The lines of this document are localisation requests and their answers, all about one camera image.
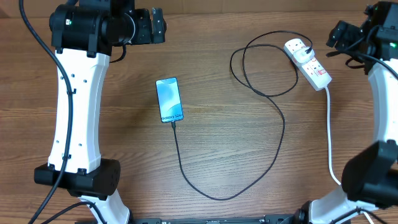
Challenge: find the Samsung Galaxy smartphone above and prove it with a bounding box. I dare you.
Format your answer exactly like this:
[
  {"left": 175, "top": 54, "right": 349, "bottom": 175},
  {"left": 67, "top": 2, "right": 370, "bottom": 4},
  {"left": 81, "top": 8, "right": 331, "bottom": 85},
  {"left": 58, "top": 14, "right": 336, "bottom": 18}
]
[{"left": 155, "top": 77, "right": 184, "bottom": 123}]

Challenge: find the black USB charging cable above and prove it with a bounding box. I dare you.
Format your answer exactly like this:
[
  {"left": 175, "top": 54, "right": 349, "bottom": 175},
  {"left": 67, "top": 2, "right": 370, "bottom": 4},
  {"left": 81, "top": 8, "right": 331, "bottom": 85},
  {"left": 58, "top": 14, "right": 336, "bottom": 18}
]
[{"left": 170, "top": 30, "right": 314, "bottom": 202}]

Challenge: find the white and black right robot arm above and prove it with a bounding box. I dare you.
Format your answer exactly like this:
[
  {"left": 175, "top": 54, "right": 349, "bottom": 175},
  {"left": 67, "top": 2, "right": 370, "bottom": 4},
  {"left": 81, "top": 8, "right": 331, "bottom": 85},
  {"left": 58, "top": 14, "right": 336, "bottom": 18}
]
[{"left": 290, "top": 1, "right": 397, "bottom": 223}]

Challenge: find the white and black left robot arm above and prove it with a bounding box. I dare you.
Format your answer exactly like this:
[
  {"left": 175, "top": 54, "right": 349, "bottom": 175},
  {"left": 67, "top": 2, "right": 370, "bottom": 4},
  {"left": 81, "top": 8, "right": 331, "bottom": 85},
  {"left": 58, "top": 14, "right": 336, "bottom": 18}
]
[{"left": 34, "top": 1, "right": 167, "bottom": 223}]

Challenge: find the white charger plug adapter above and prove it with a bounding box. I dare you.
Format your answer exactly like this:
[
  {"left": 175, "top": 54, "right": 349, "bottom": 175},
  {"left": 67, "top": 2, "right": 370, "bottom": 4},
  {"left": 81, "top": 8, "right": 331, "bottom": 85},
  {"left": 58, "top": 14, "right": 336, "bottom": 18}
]
[{"left": 293, "top": 47, "right": 315, "bottom": 67}]

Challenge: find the white power extension strip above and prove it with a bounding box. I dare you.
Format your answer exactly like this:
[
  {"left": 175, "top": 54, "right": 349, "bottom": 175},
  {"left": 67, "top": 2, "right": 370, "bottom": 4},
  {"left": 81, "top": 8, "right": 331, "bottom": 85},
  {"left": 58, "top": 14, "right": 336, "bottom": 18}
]
[{"left": 284, "top": 39, "right": 332, "bottom": 91}]

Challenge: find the white power strip cord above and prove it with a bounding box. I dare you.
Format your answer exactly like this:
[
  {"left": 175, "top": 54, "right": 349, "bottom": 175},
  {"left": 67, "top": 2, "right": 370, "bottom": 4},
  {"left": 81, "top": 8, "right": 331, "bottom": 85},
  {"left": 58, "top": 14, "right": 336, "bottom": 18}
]
[{"left": 324, "top": 86, "right": 376, "bottom": 224}]

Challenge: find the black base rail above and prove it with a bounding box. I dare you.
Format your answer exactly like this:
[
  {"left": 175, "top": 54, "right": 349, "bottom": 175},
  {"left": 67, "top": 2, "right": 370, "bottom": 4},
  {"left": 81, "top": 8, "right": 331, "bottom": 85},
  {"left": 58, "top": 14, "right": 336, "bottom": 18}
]
[{"left": 134, "top": 215, "right": 294, "bottom": 224}]

